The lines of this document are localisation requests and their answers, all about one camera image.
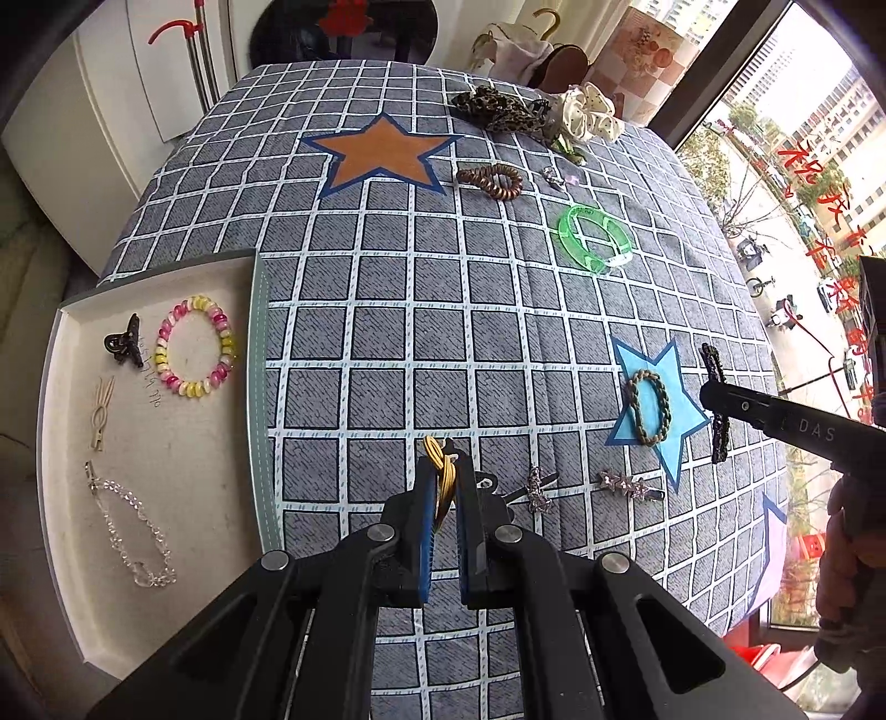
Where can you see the white tray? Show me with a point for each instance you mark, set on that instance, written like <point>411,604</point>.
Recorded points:
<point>201,450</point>

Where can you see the grey grid tablecloth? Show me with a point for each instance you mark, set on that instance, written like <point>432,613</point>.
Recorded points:
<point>415,311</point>

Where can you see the person's right hand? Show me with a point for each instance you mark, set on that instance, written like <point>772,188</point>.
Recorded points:
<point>844,554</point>

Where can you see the dark green hair clip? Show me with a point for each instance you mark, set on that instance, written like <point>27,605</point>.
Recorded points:
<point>571,151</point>

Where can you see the pink star hair clip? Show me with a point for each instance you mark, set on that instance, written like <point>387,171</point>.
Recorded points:
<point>623,483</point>

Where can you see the pink star sticker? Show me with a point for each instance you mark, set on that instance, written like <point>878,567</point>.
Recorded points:
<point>775,554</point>

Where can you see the black claw clip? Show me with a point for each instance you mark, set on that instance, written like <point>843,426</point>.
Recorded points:
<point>124,343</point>

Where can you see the leopard print scrunchie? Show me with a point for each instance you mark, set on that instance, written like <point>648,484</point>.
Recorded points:
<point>498,111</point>

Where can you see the small silver hair clip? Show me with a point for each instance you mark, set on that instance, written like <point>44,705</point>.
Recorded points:
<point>552,176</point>

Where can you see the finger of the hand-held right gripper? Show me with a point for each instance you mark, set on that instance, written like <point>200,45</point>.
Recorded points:
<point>875,291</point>
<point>761,415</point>

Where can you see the checkered pink gift bag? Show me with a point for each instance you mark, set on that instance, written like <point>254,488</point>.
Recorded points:
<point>644,62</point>

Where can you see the red paper decoration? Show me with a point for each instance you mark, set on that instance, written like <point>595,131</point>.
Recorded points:
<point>806,547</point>

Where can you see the cream scrunchie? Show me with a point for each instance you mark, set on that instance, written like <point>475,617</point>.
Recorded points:
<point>588,114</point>

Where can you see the green plastic bangle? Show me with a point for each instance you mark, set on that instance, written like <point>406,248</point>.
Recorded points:
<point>571,242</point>

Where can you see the silver star hair clip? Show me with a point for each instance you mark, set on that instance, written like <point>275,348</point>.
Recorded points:
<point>536,491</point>

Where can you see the blue star sticker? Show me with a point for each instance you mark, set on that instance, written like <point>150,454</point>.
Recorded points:
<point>633,367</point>

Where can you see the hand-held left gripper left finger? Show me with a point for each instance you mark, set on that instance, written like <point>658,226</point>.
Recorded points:
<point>423,540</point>

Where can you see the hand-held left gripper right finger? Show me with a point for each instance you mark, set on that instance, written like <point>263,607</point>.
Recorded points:
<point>474,540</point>

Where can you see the black window frame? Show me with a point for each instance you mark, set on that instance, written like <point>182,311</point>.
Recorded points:
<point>727,62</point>

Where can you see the white cabinet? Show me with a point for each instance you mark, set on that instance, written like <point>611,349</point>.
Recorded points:
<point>83,124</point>

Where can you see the red plastic basin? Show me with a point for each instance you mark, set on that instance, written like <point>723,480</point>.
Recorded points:
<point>754,654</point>

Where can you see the beige hair clip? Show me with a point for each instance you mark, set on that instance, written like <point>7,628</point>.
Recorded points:
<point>100,422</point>

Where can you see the brown star sticker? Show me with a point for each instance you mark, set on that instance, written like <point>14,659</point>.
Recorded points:
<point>381,156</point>

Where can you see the black beaded hair clip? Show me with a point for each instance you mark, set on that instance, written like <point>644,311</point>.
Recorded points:
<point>713,363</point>

